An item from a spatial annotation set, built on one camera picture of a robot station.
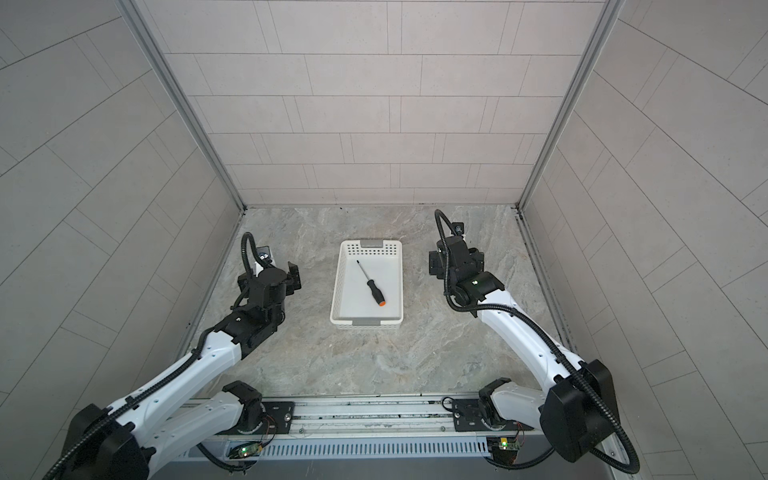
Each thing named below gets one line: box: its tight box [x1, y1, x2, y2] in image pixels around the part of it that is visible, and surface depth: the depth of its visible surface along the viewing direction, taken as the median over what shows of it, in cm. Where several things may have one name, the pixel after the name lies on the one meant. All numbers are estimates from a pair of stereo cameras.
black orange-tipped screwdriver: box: [356, 260, 386, 307], surface depth 92 cm
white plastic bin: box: [330, 240, 404, 330], surface depth 95 cm
